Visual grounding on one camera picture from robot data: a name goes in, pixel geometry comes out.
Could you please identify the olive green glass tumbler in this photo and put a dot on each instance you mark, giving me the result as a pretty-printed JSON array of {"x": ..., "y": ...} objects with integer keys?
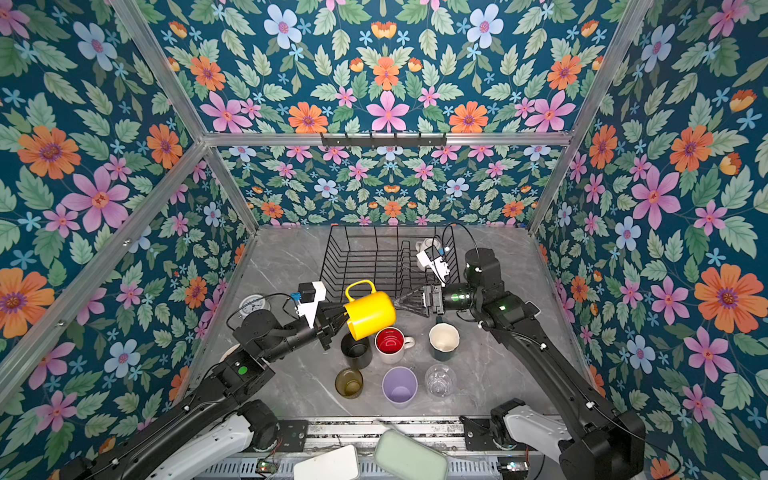
[{"x": 349, "y": 383}]

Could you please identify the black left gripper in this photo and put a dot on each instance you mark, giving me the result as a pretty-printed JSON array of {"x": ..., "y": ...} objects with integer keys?
[{"x": 325, "y": 323}]

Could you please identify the yellow mug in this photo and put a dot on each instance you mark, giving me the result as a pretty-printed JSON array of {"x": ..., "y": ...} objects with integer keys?
[{"x": 369, "y": 314}]

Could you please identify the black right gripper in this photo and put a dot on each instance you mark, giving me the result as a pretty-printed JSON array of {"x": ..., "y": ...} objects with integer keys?
[{"x": 433, "y": 296}]

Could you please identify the white rectangular box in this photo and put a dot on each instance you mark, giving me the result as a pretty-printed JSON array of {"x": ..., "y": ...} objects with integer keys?
[{"x": 339, "y": 464}]

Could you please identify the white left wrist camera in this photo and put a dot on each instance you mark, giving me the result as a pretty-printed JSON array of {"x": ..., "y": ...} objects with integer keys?
[{"x": 311, "y": 294}]

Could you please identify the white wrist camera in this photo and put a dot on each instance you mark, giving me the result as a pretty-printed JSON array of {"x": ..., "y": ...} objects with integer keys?
[
  {"x": 437, "y": 264},
  {"x": 311, "y": 294}
]

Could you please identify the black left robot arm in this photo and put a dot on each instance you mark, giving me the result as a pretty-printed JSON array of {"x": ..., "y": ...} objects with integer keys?
[{"x": 226, "y": 392}]

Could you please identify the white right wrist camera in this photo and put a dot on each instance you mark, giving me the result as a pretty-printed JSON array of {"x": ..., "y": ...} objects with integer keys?
[{"x": 437, "y": 264}]

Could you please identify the small white round timer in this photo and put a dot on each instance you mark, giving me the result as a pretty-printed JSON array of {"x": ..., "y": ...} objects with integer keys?
[{"x": 252, "y": 303}]

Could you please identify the black wire dish rack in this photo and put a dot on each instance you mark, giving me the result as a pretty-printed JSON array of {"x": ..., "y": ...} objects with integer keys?
[{"x": 386, "y": 255}]

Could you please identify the white mug red inside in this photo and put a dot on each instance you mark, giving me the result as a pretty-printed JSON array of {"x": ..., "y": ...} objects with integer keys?
[{"x": 391, "y": 344}]

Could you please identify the lilac plastic cup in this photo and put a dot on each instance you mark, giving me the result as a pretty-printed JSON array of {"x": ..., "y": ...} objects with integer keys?
[{"x": 400, "y": 386}]

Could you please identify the black wall hook rail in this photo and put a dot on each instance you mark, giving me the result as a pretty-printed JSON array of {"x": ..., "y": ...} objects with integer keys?
[{"x": 371, "y": 140}]

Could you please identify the black mug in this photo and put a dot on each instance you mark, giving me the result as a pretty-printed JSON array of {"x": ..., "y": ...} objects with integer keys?
[{"x": 357, "y": 353}]

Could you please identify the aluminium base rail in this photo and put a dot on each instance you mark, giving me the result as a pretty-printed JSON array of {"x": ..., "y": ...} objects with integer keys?
[{"x": 449, "y": 435}]

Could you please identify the white ceramic mug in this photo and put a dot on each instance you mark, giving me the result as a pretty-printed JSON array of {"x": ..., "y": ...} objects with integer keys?
[{"x": 432, "y": 246}]

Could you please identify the pale green rectangular box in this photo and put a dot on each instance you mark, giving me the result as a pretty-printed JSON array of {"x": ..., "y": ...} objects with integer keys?
[{"x": 405, "y": 458}]

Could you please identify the dark green mug cream inside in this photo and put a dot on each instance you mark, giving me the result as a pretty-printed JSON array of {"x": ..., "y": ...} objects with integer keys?
[{"x": 444, "y": 339}]

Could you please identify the clear glass tumbler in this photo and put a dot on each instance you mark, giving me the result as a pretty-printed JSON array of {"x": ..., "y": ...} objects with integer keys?
[{"x": 440, "y": 381}]

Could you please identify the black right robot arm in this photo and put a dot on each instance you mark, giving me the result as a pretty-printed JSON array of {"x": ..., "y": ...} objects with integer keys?
[{"x": 591, "y": 438}]

